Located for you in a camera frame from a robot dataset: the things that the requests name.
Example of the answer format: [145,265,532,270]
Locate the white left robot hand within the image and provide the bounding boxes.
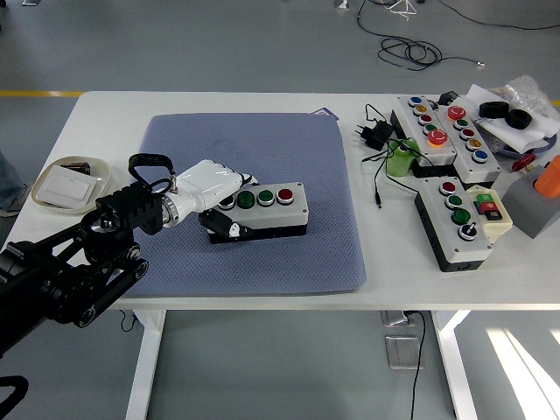
[168,159,260,241]

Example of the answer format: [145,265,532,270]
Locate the five-button box, orange-ringed stop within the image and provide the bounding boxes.
[390,94,459,179]

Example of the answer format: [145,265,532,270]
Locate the five-button box, red stop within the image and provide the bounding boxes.
[432,104,503,185]

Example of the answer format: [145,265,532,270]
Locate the blue-grey textured mat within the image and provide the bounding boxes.
[116,112,367,298]

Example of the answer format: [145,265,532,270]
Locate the white shallow tray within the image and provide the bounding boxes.
[31,155,113,215]

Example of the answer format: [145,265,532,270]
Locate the white table leg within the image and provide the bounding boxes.
[125,309,167,420]
[430,309,479,420]

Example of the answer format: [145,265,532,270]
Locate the person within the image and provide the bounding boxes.
[0,150,32,218]

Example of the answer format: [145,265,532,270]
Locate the grey under-table socket box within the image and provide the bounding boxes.
[380,309,424,327]

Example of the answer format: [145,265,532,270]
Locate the metal floor socket plate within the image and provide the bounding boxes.
[384,334,425,371]

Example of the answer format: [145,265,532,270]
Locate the red mushroom knob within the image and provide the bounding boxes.
[512,153,537,172]

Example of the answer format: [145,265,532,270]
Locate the grey block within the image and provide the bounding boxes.
[500,164,560,240]

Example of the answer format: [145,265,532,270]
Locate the clear bubble wrap bag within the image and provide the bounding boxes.
[492,74,557,119]

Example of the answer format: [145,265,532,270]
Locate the orange cylinder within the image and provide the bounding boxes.
[533,155,560,198]

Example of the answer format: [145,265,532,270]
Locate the blue hoop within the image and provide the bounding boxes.
[498,130,560,158]

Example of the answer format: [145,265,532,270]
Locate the white wall switch plate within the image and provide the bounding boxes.
[37,168,100,207]

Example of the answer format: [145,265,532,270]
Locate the black power adapter with cord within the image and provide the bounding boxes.
[353,103,422,210]

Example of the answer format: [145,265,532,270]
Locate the coiled black floor cable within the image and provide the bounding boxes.
[356,0,487,71]

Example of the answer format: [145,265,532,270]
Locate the white wire on floor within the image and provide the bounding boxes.
[384,0,419,21]

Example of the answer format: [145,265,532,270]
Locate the black hanging cable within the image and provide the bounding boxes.
[402,309,428,420]

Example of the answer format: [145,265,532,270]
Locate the four-button box, selector switch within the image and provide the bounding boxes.
[414,177,494,273]

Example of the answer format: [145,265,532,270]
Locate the black foam ring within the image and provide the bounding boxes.
[479,100,511,119]
[507,108,531,130]

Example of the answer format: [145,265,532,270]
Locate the cream switch, green red keys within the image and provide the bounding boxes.
[465,184,514,244]

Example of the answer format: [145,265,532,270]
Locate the long black floor cable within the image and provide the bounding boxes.
[439,0,560,32]

